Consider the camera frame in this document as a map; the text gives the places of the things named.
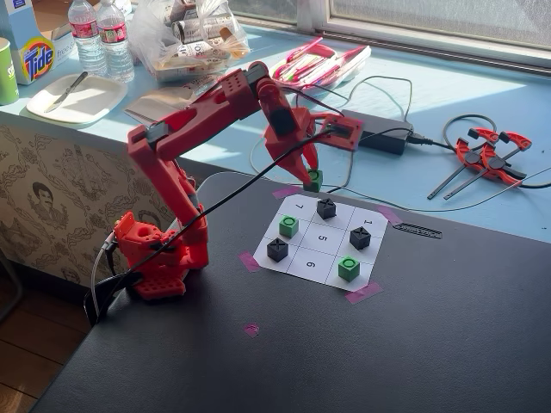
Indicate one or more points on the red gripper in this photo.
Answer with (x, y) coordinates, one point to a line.
(287, 156)

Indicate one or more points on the pink pen package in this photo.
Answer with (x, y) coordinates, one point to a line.
(323, 64)

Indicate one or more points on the Tide detergent cardboard box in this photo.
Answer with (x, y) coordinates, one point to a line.
(36, 60)

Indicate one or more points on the white square plate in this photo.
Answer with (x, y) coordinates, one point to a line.
(90, 101)

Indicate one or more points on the clear water bottle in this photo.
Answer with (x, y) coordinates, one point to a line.
(88, 38)
(115, 43)

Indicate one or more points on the black power adapter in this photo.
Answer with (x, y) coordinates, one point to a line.
(383, 129)

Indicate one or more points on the red and black bar clamp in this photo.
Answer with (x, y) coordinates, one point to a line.
(467, 152)
(512, 139)

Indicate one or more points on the red robot arm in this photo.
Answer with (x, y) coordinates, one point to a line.
(206, 112)

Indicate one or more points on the red wrist camera mount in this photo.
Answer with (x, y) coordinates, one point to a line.
(344, 135)

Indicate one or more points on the black table clamp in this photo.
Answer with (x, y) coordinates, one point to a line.
(109, 288)

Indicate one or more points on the green paper cup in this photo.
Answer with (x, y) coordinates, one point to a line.
(8, 73)

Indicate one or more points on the white numbered paper grid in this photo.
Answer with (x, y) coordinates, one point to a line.
(316, 254)

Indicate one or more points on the red block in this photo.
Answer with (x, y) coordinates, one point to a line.
(251, 330)

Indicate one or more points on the pink tape strip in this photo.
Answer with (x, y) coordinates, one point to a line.
(249, 261)
(286, 191)
(389, 213)
(363, 292)

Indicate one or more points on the green cube with circle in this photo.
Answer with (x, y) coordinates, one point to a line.
(348, 267)
(288, 226)
(315, 181)

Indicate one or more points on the black cube with cross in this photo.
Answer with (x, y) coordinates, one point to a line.
(360, 238)
(277, 249)
(326, 207)

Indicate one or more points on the clear plastic bag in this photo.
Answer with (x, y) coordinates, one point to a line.
(189, 43)

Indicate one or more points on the brown paper napkin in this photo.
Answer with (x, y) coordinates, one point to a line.
(159, 101)

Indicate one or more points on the black toothed strip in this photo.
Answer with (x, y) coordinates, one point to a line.
(417, 231)

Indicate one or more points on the patterned table side cover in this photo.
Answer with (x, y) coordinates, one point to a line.
(56, 193)

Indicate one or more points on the window frame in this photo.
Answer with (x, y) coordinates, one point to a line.
(430, 43)

